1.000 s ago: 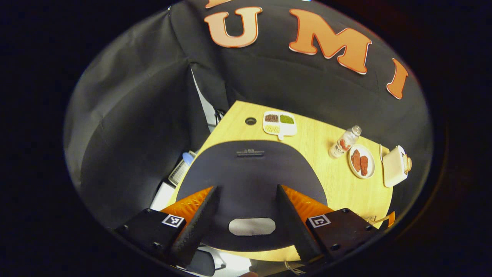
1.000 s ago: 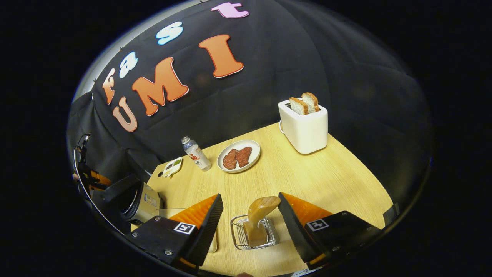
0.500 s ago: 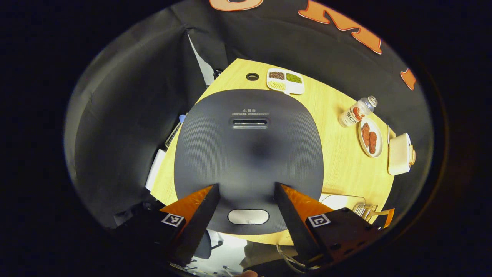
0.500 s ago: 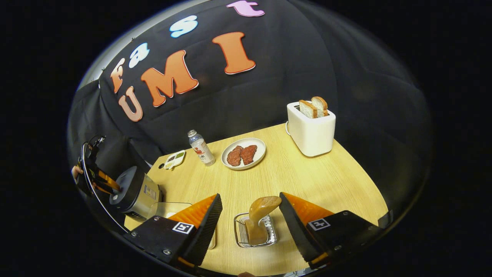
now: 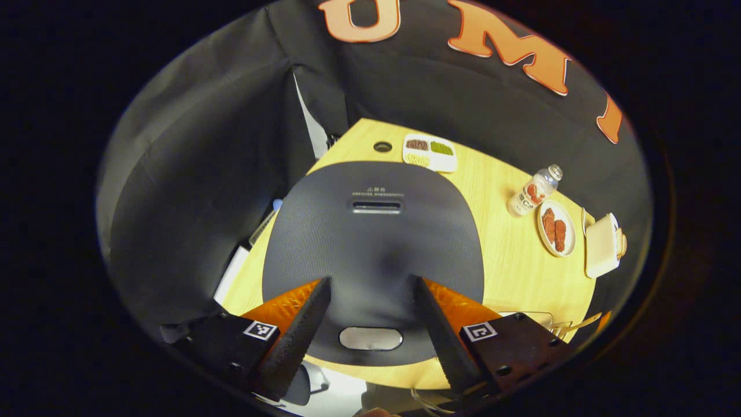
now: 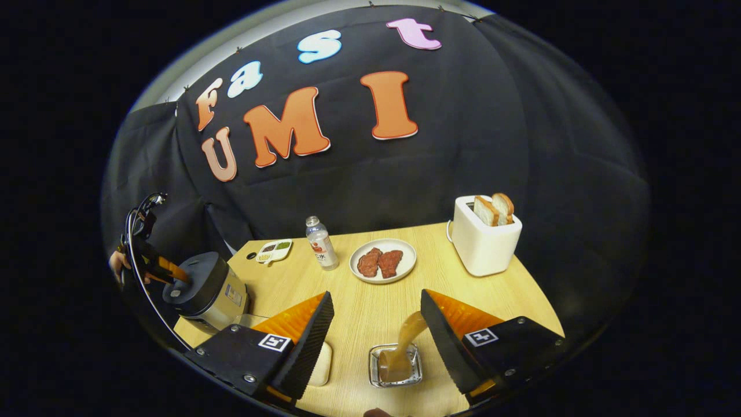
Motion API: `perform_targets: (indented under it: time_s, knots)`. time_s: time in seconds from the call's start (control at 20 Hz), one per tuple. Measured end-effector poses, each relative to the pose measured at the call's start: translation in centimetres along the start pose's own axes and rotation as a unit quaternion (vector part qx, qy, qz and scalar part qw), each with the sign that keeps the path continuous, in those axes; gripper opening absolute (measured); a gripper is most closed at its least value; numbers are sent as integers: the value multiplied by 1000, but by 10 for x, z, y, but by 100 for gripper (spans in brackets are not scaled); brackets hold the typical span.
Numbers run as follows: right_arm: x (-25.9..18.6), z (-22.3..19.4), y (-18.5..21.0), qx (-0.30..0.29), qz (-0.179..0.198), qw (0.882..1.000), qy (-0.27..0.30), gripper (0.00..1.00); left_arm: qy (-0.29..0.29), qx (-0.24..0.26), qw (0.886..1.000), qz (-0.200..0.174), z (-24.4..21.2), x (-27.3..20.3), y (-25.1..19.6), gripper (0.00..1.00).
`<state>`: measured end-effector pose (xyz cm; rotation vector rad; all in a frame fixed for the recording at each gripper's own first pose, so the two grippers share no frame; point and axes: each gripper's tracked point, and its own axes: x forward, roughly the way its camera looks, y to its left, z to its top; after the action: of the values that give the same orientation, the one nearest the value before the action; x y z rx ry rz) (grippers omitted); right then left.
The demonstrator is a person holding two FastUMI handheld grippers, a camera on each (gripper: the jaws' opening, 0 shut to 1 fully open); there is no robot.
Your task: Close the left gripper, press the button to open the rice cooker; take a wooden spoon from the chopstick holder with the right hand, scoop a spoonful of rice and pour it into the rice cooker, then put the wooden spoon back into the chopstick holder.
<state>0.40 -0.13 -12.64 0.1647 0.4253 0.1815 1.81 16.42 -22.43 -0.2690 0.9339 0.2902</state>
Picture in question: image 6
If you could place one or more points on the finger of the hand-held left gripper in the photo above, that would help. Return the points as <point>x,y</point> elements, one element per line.
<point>173,272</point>

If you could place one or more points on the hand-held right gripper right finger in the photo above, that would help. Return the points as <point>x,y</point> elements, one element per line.
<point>446,347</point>

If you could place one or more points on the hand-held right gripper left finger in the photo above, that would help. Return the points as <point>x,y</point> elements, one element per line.
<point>307,353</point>

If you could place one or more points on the wooden spoon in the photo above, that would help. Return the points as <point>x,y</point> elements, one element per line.
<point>405,339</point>

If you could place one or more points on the black and gold rice cooker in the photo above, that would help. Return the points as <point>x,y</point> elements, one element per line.
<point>214,289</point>

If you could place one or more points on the white round plate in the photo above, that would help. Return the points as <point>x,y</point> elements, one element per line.
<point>408,255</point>

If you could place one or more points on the red meat slice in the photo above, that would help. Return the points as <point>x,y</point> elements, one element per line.
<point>369,262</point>
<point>391,263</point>

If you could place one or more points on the white divided condiment dish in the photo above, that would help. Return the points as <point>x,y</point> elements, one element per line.
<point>275,251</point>

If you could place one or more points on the white toaster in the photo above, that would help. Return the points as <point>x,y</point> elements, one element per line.
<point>483,249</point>

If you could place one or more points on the clear plastic drink bottle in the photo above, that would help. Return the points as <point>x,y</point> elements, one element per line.
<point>323,246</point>

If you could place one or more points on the toast bread slice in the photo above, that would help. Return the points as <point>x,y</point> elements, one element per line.
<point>505,207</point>
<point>485,211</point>

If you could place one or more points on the black backdrop cloth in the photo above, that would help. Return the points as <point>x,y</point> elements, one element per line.
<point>492,145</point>

